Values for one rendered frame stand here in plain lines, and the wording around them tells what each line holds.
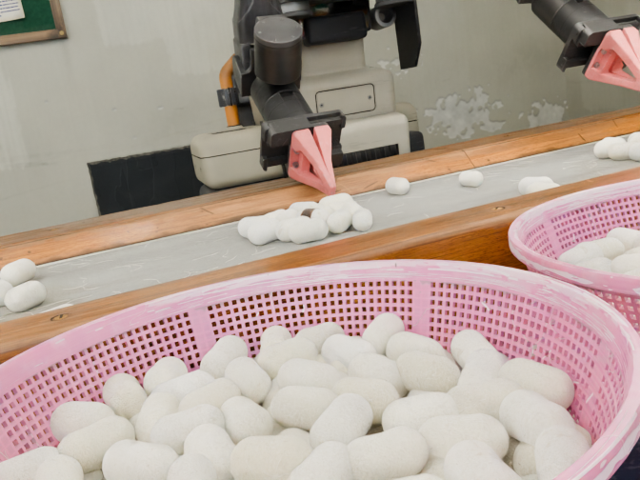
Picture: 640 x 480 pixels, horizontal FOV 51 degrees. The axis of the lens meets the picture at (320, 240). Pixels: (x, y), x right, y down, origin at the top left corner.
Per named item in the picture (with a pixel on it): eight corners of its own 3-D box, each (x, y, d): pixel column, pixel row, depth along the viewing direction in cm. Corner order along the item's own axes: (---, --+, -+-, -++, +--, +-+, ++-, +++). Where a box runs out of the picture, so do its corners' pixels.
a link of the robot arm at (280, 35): (293, 65, 94) (232, 72, 92) (295, -13, 85) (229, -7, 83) (318, 117, 86) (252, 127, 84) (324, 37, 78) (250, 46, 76)
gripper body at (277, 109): (349, 117, 79) (324, 82, 84) (266, 131, 76) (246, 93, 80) (342, 160, 84) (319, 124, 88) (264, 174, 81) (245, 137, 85)
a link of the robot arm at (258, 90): (289, 97, 91) (248, 105, 89) (290, 52, 86) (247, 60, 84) (308, 128, 87) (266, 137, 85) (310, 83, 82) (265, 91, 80)
